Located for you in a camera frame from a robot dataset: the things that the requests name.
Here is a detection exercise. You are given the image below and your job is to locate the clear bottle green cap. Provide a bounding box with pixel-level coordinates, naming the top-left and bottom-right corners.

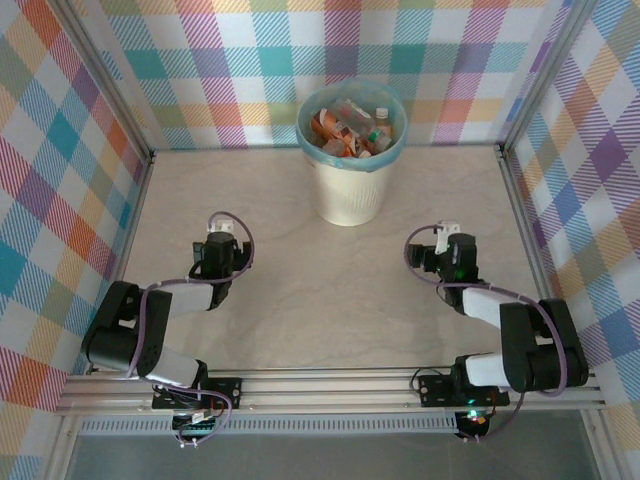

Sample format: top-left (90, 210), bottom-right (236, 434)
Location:
top-left (367, 127), bottom-right (394, 151)

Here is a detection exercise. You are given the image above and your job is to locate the cream plastic waste bin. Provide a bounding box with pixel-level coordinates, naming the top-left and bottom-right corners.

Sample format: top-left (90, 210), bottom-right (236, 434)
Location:
top-left (308, 152), bottom-right (394, 226)

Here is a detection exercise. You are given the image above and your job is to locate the teal plastic bin liner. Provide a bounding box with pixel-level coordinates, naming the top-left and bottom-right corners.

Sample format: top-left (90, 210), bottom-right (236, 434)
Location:
top-left (295, 82), bottom-right (406, 174)

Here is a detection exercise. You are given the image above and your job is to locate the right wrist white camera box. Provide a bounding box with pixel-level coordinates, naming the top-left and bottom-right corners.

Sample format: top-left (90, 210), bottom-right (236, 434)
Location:
top-left (433, 221), bottom-right (460, 255)

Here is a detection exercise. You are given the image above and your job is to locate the left aluminium side rail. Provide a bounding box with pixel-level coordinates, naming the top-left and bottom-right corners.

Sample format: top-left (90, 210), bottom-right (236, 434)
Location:
top-left (85, 152), bottom-right (155, 376)

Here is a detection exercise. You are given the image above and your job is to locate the aluminium side rail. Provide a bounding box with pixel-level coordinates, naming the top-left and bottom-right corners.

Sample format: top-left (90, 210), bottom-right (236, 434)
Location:
top-left (85, 152), bottom-right (155, 376)
top-left (497, 144), bottom-right (574, 369)

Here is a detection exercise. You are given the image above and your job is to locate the right aluminium side rail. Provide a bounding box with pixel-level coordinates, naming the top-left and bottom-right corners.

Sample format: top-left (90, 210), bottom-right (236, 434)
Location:
top-left (497, 144), bottom-right (574, 369)

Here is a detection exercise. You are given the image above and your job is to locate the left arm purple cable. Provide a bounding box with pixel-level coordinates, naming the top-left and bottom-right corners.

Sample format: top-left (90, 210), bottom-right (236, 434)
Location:
top-left (127, 212), bottom-right (256, 446)

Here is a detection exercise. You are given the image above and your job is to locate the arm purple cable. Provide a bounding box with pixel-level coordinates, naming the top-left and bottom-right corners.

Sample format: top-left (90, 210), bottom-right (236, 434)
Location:
top-left (127, 212), bottom-right (256, 446)
top-left (403, 224), bottom-right (569, 444)

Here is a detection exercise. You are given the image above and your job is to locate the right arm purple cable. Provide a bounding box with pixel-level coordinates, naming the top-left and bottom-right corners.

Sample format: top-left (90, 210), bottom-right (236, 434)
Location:
top-left (403, 224), bottom-right (569, 444)

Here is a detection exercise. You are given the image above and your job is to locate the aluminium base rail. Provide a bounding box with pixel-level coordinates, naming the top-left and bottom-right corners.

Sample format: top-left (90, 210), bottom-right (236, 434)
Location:
top-left (53, 369), bottom-right (607, 416)

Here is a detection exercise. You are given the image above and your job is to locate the grey slotted cable duct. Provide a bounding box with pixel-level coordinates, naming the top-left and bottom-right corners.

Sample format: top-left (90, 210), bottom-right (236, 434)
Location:
top-left (79, 418), bottom-right (460, 435)

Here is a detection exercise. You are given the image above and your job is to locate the left aluminium upright post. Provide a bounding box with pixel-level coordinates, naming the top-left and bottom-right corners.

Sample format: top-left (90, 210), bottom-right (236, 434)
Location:
top-left (58, 0), bottom-right (154, 161)

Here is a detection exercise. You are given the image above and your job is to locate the aluminium upright post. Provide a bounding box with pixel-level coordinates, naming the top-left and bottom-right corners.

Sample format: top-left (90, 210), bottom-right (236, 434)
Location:
top-left (499, 0), bottom-right (599, 156)
top-left (58, 0), bottom-right (154, 161)

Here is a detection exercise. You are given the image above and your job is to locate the right aluminium upright post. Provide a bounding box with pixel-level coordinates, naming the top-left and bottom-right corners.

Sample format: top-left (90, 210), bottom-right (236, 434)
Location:
top-left (499, 0), bottom-right (599, 156)

